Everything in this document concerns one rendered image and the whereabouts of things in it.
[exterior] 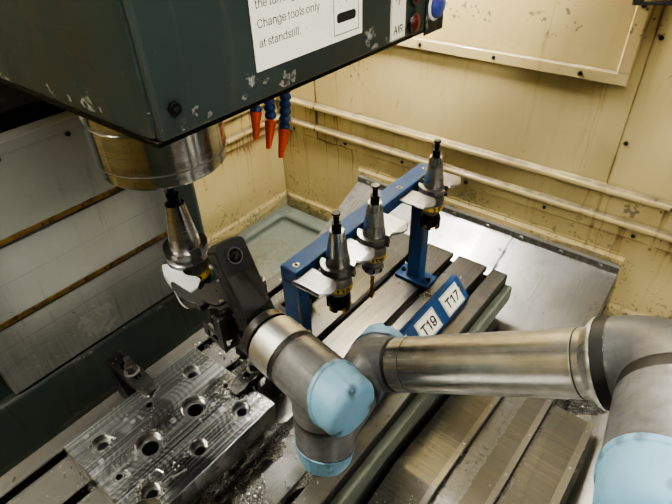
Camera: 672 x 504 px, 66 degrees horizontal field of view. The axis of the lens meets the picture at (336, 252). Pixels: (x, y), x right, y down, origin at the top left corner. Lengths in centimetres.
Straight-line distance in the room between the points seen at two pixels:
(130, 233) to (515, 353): 91
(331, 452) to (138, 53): 48
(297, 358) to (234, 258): 15
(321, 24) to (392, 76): 114
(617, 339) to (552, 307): 100
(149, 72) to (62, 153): 72
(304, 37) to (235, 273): 29
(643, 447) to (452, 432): 83
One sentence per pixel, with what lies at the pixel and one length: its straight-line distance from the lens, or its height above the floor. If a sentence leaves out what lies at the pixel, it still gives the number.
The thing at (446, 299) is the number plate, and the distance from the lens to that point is 126.
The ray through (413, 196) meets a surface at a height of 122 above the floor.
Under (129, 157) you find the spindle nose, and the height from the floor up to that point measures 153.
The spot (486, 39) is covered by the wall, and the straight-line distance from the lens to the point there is 149.
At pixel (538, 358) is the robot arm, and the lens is 60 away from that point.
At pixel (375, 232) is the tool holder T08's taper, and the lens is 95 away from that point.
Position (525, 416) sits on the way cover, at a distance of 136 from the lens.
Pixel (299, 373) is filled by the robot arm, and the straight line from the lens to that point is 59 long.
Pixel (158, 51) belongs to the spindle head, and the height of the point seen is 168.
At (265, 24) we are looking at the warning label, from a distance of 48.
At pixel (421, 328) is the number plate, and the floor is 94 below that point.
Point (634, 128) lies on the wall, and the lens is 144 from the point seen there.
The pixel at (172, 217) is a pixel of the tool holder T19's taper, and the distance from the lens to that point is 73.
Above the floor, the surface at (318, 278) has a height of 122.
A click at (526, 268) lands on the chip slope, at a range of 161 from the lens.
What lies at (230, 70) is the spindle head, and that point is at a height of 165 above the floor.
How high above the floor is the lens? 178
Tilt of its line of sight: 37 degrees down
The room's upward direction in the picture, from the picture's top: 2 degrees counter-clockwise
